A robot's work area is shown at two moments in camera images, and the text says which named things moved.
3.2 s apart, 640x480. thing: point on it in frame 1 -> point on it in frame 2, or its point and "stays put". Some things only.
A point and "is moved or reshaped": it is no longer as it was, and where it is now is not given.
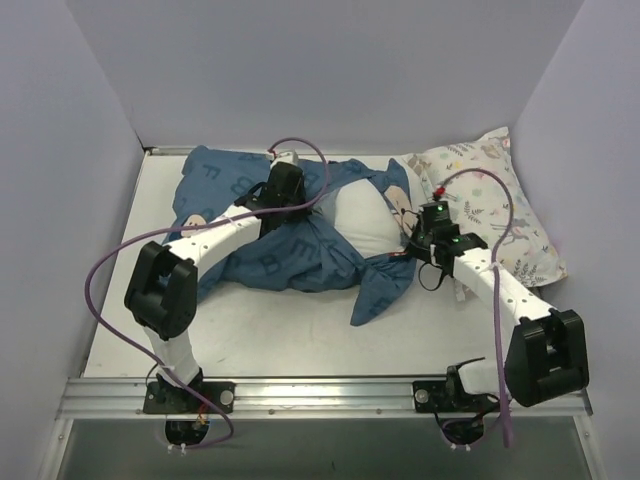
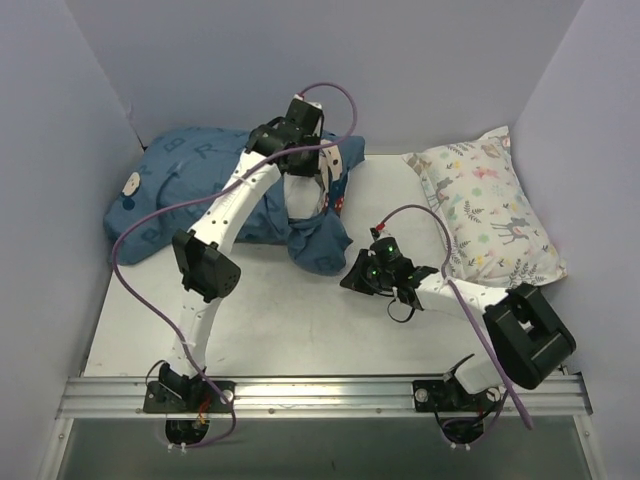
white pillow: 365,218 is moved or reshaped
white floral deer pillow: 481,182 stays put
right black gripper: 417,240 -> 357,275
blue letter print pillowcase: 311,255 is moved or reshaped
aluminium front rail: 330,398 stays put
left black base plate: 161,398 stays put
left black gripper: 288,201 -> 302,167
